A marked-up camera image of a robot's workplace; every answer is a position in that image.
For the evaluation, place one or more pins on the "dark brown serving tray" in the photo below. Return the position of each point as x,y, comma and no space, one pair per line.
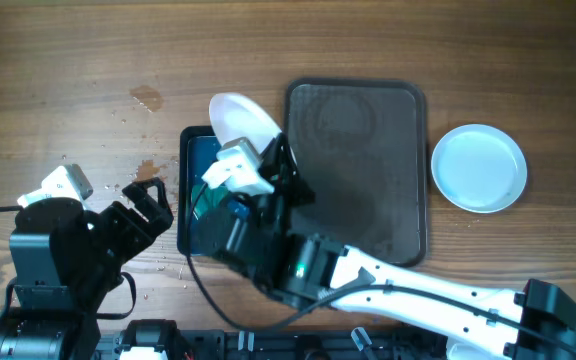
360,144

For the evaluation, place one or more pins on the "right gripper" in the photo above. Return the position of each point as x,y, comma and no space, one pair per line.
278,187

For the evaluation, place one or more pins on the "black water basin tray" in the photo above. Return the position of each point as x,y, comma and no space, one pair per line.
193,165

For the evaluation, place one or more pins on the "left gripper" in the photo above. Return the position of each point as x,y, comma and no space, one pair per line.
155,205

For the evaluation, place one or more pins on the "white plate top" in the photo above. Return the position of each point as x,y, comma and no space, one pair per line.
234,116

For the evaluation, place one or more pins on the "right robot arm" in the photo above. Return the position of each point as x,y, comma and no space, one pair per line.
250,232

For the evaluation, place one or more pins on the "white plate bottom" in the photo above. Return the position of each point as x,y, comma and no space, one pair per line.
479,168

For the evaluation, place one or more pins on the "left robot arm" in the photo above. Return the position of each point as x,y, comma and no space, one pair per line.
67,259

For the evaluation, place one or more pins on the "green yellow sponge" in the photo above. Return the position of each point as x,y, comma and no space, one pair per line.
209,199

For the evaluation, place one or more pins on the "white plate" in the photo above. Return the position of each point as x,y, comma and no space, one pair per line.
234,116
479,168

